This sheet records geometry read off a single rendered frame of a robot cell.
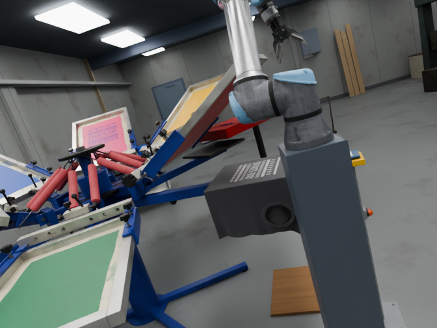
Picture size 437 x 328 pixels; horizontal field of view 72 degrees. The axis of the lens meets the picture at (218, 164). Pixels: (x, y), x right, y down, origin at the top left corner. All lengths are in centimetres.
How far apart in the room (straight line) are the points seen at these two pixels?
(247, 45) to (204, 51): 953
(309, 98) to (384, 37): 1065
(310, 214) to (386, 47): 1072
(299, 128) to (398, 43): 1085
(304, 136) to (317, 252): 37
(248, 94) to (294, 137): 19
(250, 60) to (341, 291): 81
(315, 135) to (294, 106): 10
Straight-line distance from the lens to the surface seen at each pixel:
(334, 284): 112
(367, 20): 1137
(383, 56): 1149
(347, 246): 105
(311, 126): 92
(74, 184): 200
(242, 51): 100
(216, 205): 163
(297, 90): 91
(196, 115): 143
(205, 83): 288
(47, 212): 212
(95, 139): 322
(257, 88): 95
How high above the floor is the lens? 144
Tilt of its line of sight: 13 degrees down
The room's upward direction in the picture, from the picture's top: 17 degrees counter-clockwise
